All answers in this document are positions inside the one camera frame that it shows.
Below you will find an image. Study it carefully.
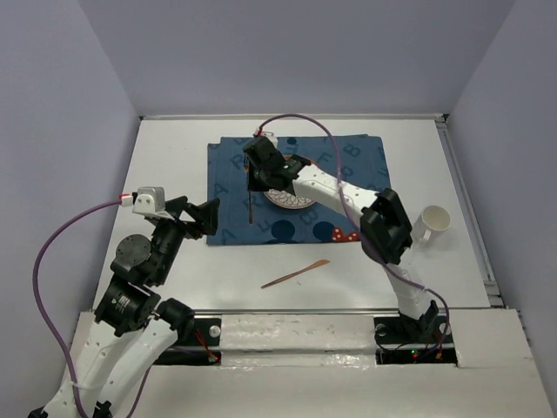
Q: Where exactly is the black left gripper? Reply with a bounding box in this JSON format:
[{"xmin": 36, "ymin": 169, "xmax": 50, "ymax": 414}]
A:
[{"xmin": 153, "ymin": 194, "xmax": 221, "ymax": 283}]

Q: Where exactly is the floral ceramic plate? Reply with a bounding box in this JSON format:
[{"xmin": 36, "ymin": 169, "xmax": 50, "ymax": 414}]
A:
[{"xmin": 261, "ymin": 154, "xmax": 321, "ymax": 211}]

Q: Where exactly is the copper fork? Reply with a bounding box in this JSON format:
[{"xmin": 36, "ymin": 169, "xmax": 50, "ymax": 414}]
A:
[{"xmin": 246, "ymin": 166, "xmax": 254, "ymax": 225}]

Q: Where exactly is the blue cartoon placemat cloth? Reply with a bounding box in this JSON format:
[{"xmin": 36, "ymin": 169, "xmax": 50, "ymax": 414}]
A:
[{"xmin": 207, "ymin": 134, "xmax": 391, "ymax": 246}]

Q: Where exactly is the copper knife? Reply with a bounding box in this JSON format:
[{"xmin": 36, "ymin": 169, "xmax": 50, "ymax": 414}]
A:
[{"xmin": 260, "ymin": 260, "xmax": 330, "ymax": 289}]

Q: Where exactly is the white ceramic mug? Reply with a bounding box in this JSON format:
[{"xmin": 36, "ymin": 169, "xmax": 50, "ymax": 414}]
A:
[{"xmin": 412, "ymin": 205, "xmax": 451, "ymax": 245}]

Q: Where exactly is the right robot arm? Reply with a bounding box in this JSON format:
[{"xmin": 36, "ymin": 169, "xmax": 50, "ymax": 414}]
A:
[{"xmin": 207, "ymin": 133, "xmax": 439, "ymax": 341}]

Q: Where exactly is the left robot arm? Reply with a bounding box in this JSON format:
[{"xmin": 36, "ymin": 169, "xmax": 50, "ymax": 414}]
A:
[{"xmin": 30, "ymin": 188, "xmax": 220, "ymax": 417}]

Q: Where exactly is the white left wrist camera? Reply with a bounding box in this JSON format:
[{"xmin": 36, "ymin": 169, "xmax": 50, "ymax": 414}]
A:
[{"xmin": 119, "ymin": 186, "xmax": 172, "ymax": 219}]

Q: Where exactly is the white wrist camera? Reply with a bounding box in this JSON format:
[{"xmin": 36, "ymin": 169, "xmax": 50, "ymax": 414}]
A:
[
  {"xmin": 253, "ymin": 131, "xmax": 279, "ymax": 148},
  {"xmin": 119, "ymin": 186, "xmax": 172, "ymax": 219}
]

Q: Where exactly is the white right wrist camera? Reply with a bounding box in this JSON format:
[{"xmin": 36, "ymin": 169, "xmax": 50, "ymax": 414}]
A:
[{"xmin": 253, "ymin": 131, "xmax": 279, "ymax": 148}]

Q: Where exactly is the metal base rail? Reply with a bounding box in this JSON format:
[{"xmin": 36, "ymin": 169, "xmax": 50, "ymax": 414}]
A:
[{"xmin": 155, "ymin": 313, "xmax": 458, "ymax": 367}]

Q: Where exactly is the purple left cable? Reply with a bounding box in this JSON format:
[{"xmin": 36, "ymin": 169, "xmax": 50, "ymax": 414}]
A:
[{"xmin": 33, "ymin": 198, "xmax": 149, "ymax": 418}]

